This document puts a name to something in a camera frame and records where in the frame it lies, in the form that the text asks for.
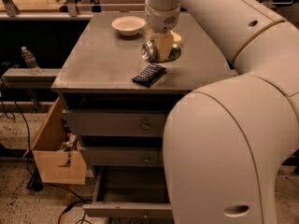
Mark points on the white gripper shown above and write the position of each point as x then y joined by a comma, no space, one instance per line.
161,20

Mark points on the green soda can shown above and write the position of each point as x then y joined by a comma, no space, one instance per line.
150,52

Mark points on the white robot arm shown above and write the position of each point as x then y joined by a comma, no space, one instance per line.
224,142

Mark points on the grey drawer cabinet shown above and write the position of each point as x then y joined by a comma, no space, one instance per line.
98,75

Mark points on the grey top drawer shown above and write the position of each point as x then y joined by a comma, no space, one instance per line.
102,123

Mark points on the grey middle drawer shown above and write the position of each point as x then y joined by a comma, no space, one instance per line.
122,156

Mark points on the grey open bottom drawer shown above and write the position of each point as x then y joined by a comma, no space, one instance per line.
134,192

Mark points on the yellow sponge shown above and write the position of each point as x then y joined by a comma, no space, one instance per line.
177,37

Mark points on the white bowl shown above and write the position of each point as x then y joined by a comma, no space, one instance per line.
128,25

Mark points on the dark blue snack packet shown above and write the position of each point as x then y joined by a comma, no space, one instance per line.
149,75

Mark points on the clear water bottle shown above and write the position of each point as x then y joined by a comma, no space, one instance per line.
30,60

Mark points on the wooden box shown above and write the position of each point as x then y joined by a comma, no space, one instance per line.
54,164

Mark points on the grey metal rail beam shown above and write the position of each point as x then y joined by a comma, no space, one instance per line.
22,78

